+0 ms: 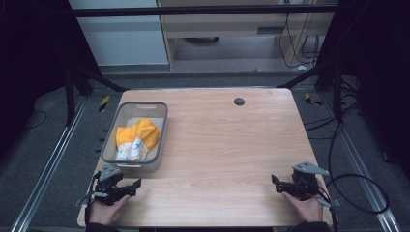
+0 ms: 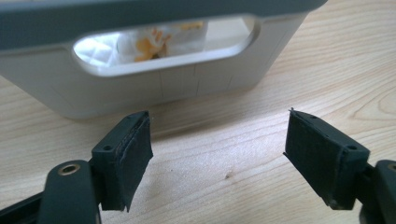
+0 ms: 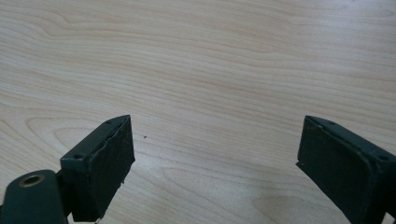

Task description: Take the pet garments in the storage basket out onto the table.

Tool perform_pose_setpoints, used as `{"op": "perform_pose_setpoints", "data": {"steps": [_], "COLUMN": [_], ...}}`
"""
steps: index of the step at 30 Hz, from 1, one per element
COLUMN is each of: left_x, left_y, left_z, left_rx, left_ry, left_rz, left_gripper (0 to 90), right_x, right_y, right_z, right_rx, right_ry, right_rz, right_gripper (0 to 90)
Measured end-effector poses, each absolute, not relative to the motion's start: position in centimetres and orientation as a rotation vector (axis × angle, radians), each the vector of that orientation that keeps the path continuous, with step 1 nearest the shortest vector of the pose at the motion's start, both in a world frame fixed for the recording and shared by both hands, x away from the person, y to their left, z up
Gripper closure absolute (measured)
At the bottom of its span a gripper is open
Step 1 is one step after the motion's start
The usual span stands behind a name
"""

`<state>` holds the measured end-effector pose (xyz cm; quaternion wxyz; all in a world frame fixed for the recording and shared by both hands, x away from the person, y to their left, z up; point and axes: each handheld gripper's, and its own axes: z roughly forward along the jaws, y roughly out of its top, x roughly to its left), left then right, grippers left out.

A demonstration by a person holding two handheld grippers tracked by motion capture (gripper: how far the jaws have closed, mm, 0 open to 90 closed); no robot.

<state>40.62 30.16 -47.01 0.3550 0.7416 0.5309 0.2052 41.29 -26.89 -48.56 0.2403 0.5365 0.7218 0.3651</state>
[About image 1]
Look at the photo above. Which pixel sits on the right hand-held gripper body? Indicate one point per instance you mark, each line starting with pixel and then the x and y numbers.
pixel 304 182

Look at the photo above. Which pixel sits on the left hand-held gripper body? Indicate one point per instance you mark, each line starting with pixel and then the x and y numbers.
pixel 108 182

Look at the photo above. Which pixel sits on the person's right hand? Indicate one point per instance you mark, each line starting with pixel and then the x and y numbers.
pixel 306 209

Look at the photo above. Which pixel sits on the person's left hand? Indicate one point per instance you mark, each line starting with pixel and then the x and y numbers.
pixel 104 211

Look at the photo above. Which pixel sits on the white patterned cloth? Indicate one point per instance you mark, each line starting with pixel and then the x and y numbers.
pixel 132 151

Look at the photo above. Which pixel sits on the grey plastic basket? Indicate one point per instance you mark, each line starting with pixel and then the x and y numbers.
pixel 159 138

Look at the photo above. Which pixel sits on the yellow cloth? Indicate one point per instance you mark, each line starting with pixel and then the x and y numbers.
pixel 141 130

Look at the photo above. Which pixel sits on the yellow black tape strip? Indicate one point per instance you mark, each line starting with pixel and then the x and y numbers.
pixel 103 103
pixel 311 100

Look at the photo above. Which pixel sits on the dark round table grommet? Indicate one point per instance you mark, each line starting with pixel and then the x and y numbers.
pixel 239 101

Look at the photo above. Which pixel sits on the black metal stand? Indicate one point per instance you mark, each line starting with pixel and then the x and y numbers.
pixel 69 96
pixel 336 93

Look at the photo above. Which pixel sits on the dark curtain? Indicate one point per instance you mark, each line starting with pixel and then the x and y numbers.
pixel 29 64
pixel 380 80

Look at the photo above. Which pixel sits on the white cabinet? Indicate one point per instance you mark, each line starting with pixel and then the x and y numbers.
pixel 122 38

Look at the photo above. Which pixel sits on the light wooden desk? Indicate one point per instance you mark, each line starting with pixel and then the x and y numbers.
pixel 225 25

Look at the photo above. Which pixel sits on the black metal crossbar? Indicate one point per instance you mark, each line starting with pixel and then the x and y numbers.
pixel 193 11

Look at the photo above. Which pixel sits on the aluminium floor rail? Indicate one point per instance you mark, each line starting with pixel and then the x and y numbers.
pixel 361 167
pixel 48 164

